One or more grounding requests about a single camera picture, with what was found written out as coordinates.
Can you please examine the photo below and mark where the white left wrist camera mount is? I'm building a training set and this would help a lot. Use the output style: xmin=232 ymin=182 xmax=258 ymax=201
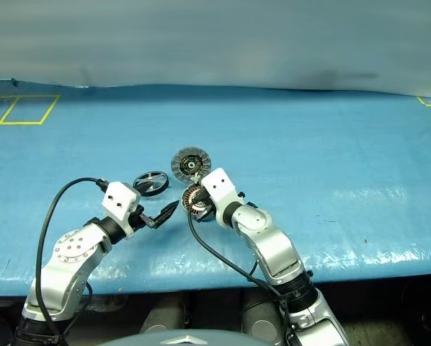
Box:
xmin=101 ymin=182 xmax=142 ymax=241

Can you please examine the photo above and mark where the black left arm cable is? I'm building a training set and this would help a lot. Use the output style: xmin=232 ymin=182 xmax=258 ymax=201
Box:
xmin=35 ymin=177 xmax=110 ymax=346

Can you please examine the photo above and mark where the grey rounded cylinder shape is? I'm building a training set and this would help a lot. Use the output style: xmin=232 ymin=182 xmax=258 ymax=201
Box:
xmin=139 ymin=298 xmax=186 ymax=334
xmin=241 ymin=288 xmax=287 ymax=343

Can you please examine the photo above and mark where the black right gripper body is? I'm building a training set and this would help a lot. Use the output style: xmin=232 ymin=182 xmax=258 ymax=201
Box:
xmin=200 ymin=196 xmax=216 ymax=221

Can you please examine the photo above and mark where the motor housing with copper windings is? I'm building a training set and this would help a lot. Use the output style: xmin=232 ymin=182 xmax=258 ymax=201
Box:
xmin=181 ymin=183 xmax=211 ymax=223

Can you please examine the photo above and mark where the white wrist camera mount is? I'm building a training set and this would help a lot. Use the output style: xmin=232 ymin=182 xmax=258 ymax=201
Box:
xmin=200 ymin=167 xmax=238 ymax=230
xmin=101 ymin=182 xmax=142 ymax=241

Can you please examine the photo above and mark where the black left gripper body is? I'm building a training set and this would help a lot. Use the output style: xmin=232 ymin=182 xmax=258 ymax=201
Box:
xmin=130 ymin=204 xmax=155 ymax=232

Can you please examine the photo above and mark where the blue plastic table cover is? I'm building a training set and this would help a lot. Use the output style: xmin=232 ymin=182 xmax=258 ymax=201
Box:
xmin=0 ymin=77 xmax=431 ymax=298

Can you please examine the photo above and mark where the black spoked rotor ring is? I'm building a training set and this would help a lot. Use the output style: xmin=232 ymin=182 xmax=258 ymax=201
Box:
xmin=133 ymin=170 xmax=171 ymax=198

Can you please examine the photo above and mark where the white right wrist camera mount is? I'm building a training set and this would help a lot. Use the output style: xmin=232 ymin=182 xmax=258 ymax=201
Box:
xmin=200 ymin=167 xmax=238 ymax=230

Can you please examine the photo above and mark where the grey robot torso top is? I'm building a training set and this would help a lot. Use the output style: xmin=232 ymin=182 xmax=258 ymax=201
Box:
xmin=103 ymin=328 xmax=274 ymax=346

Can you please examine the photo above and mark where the grey round motor lid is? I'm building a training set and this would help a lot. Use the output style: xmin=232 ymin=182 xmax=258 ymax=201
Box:
xmin=170 ymin=145 xmax=212 ymax=185

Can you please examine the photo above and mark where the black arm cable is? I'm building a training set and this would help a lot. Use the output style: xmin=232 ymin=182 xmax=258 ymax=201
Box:
xmin=186 ymin=207 xmax=299 ymax=346
xmin=35 ymin=177 xmax=110 ymax=346

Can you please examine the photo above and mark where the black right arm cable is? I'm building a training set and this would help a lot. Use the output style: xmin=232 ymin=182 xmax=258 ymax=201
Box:
xmin=186 ymin=207 xmax=299 ymax=346

